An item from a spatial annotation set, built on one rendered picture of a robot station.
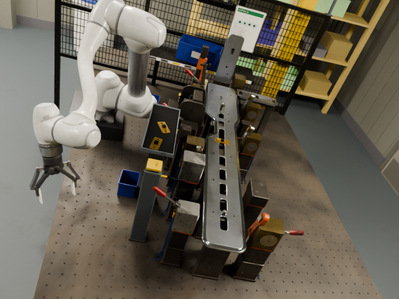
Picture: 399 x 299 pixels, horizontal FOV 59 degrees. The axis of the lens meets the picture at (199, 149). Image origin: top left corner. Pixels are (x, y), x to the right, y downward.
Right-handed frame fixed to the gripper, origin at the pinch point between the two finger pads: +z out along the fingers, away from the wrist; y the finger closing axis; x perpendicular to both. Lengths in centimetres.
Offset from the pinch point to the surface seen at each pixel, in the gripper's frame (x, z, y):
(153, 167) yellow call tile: 29.2, -19.6, -31.7
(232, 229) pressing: 51, 5, -57
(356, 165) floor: -57, 89, -327
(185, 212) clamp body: 43, -4, -39
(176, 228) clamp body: 40, 5, -37
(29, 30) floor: -376, -26, -56
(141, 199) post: 24.0, -3.1, -28.6
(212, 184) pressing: 27, -2, -63
